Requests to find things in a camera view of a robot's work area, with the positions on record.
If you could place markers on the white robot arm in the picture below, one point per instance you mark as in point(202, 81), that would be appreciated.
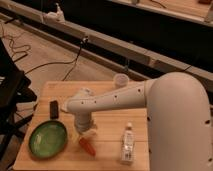
point(179, 119)

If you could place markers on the white object on rail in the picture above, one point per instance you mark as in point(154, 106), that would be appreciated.
point(58, 15)

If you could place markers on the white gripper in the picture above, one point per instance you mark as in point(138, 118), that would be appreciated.
point(84, 122)

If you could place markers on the clear plastic bottle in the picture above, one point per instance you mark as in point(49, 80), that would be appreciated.
point(127, 149)

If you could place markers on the black rectangular block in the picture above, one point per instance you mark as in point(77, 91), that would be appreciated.
point(54, 110)

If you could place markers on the green bowl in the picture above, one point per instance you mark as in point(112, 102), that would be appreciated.
point(48, 139)

